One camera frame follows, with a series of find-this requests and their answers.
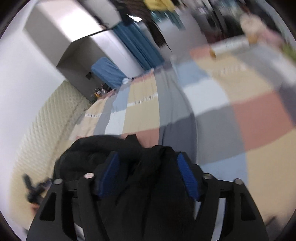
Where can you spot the pink cushion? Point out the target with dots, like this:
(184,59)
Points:
(274,38)

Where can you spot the grey wardrobe cabinet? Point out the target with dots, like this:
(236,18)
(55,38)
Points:
(69,20)

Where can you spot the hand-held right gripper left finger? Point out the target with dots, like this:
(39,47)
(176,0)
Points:
(107,176)

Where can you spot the white rolled cylinder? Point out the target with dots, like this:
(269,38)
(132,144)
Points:
(230,45)

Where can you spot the patchwork bed blanket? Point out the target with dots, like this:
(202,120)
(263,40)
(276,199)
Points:
(219,104)

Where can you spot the bottles on nightstand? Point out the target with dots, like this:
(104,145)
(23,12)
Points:
(103,91)

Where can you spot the black puffer jacket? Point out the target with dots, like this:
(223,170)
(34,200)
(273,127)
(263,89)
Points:
(148,185)

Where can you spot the dark ribbed suitcase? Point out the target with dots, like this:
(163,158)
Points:
(212,16)

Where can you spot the yellow hoodie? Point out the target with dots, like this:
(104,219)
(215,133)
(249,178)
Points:
(159,4)

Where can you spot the black wall plug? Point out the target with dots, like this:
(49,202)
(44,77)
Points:
(88,75)

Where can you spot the cream quilted headboard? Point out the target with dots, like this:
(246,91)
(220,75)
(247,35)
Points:
(46,129)

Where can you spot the blue covered chair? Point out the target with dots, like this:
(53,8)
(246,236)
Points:
(108,71)

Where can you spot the teal hanging cloth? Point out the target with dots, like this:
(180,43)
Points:
(170,19)

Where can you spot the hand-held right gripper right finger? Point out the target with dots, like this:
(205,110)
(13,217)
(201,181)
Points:
(188,176)

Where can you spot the blue curtain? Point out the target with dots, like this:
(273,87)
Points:
(141,46)

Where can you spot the brown plaid scarf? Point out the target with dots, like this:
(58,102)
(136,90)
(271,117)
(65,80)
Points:
(148,20)

